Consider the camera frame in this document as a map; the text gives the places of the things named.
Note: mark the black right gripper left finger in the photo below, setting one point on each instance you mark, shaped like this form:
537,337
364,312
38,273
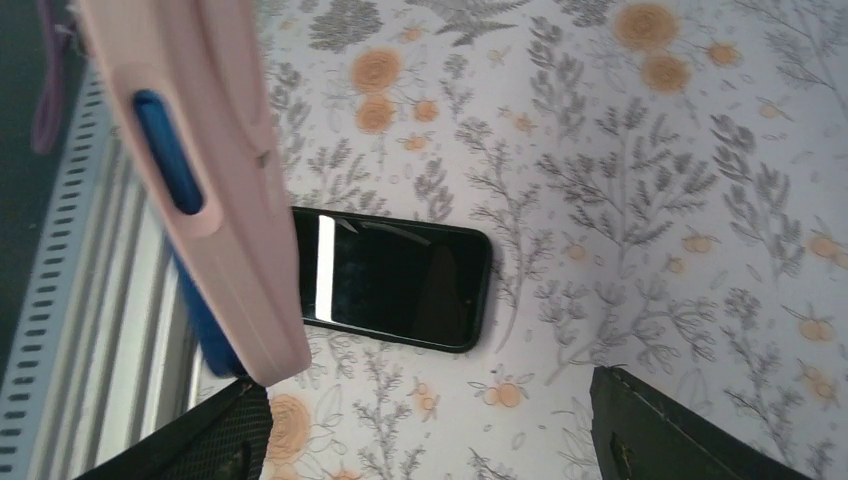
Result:
224,437

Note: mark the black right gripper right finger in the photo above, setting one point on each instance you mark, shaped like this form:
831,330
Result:
641,433

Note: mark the pink phone case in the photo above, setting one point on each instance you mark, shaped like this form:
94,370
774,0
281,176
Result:
203,61

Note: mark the aluminium front rail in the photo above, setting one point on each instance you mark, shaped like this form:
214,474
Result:
132,373

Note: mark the slotted grey cable duct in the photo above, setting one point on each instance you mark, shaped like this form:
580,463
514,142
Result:
45,379

